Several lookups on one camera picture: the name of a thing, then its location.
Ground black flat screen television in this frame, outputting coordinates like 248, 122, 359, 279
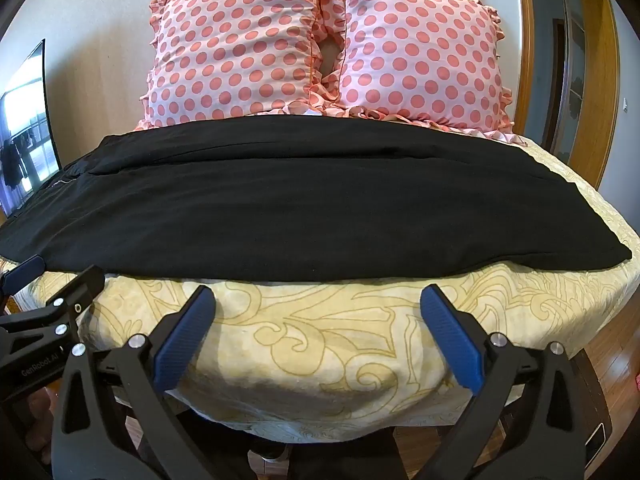
0, 38, 64, 221

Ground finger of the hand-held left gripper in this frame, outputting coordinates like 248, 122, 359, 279
0, 254, 47, 306
0, 265, 106, 357

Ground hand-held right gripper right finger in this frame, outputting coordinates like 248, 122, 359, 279
419, 284, 589, 480

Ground wooden door frame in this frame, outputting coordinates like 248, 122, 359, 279
514, 0, 622, 188

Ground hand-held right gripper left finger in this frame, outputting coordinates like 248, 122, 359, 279
50, 284, 251, 480

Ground bed with yellow patterned sheet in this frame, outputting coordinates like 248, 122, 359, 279
0, 110, 640, 443

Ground person's dark trouser legs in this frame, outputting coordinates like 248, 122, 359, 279
187, 407, 407, 480

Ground black pants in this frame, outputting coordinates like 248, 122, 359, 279
0, 116, 632, 284

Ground pink polka dot pillow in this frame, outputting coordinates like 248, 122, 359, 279
320, 0, 516, 135
139, 0, 347, 129

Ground white shoe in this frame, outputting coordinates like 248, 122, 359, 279
248, 444, 292, 465

